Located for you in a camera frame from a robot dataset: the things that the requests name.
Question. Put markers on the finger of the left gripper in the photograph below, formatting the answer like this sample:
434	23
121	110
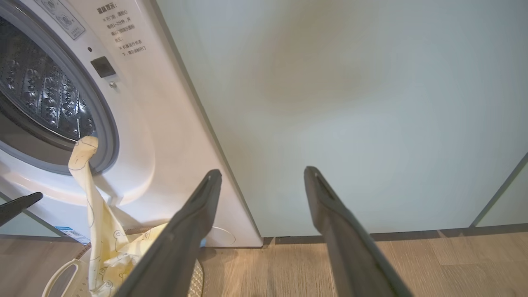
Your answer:
18	206

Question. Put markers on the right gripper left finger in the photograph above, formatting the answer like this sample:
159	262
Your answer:
181	247

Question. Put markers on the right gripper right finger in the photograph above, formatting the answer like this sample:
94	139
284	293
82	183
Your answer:
350	255

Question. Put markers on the pale yellow printed cloth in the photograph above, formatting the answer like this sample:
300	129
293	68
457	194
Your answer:
97	214

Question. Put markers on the white perforated laundry basket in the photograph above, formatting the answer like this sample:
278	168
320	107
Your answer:
199	278

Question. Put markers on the white front-load washing machine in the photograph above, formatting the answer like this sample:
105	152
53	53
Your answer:
165	144

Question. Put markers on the black door latch socket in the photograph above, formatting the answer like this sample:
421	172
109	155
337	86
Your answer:
103	67

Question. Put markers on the dark cabinet plinth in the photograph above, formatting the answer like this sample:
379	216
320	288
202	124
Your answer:
433	234
24	236

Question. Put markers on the round drain filter cover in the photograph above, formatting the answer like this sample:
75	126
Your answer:
222	237

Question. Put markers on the blue white energy label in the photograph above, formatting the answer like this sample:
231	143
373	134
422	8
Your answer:
72	234

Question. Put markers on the steel washer drum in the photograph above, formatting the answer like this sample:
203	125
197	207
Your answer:
41	90

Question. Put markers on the grey warning sticker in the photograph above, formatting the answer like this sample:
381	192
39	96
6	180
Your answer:
62	18

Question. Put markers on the instruction text decal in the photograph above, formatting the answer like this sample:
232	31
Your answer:
123	33

